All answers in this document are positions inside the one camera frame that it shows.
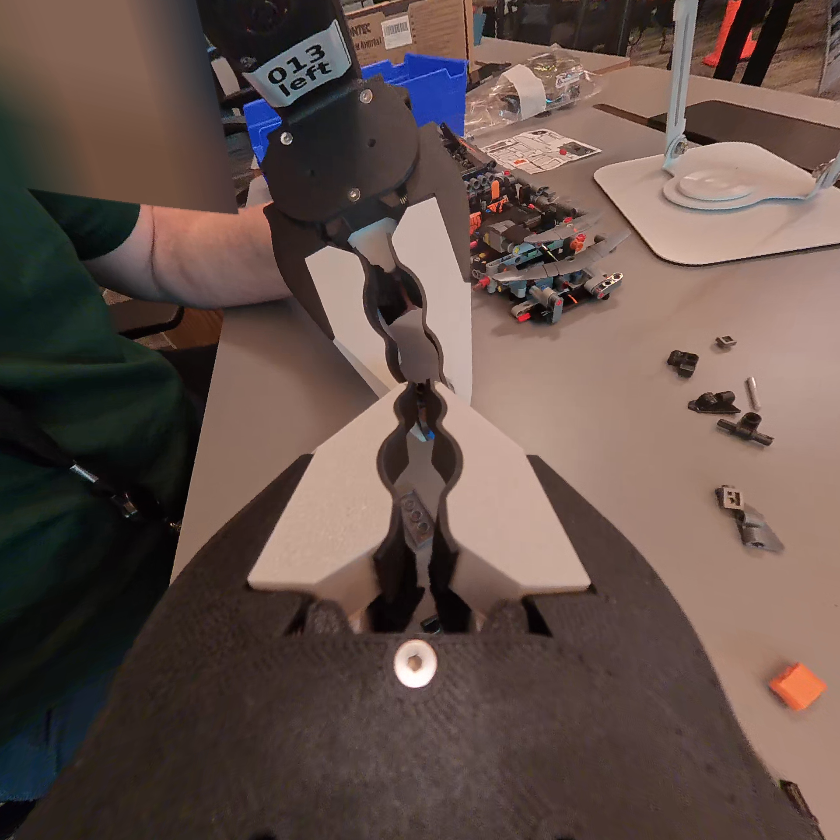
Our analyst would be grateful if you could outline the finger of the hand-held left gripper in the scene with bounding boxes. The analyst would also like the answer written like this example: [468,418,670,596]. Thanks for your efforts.
[304,244,406,399]
[377,196,475,398]

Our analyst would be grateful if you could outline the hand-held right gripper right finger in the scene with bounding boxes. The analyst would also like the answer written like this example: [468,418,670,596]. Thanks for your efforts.
[425,384,590,634]

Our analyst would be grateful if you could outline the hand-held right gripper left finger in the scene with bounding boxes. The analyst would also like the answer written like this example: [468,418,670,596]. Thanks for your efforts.
[248,386,421,634]

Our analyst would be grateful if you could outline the lego car model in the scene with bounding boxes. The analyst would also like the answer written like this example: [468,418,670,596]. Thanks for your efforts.
[438,121,634,326]

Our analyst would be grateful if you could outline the person's left forearm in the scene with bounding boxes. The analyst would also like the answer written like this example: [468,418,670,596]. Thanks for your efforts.
[84,203,294,309]

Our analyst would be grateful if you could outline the grey lego plate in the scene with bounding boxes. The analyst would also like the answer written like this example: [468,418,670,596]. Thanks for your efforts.
[394,489,438,550]

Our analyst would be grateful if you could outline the clear bag of lego parts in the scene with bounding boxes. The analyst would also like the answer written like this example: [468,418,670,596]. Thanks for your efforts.
[467,45,606,123]

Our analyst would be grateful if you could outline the light grey lego joint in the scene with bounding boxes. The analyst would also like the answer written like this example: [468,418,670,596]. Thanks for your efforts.
[738,508,785,553]

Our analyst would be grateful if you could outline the black T-shaped lego connector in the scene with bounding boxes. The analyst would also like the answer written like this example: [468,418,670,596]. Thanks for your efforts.
[717,412,774,450]

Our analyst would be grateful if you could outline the orange lego piece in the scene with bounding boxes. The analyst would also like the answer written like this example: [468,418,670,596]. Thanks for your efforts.
[768,663,828,711]

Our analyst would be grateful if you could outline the nested blue storage bins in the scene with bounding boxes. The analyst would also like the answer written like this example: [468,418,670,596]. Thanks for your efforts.
[243,52,471,168]

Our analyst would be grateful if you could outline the cardboard box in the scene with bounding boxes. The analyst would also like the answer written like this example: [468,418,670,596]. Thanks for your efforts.
[341,0,475,64]

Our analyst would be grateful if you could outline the white sticker sheet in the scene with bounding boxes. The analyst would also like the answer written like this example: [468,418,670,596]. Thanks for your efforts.
[482,129,602,175]

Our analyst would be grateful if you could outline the person's green shirt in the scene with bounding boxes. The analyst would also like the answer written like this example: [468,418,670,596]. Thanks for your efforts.
[0,187,206,742]

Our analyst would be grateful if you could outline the white book stand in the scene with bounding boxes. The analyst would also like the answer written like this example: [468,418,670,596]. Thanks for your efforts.
[594,0,840,266]

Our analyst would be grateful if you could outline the dark table hatch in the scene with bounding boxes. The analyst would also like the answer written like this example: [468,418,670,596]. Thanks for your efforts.
[594,98,840,173]

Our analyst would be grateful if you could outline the person's blue jeans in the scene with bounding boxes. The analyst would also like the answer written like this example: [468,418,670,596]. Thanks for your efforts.
[0,715,73,803]

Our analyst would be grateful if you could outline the black strap with clip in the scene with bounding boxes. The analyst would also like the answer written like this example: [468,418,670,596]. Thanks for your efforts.
[0,394,183,534]

